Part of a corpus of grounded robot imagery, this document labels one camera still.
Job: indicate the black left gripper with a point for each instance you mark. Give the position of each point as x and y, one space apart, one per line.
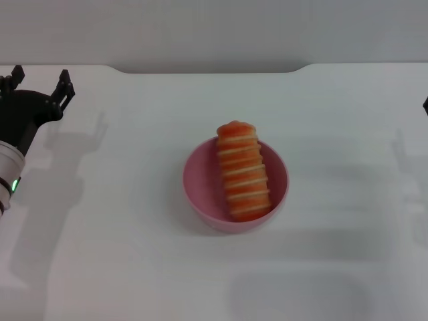
23 113

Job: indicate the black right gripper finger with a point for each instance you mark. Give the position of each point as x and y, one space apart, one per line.
426 105

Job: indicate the orange striped bread loaf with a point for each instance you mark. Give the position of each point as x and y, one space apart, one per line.
242 170

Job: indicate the pink plastic bowl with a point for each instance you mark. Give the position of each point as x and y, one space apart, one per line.
207 197

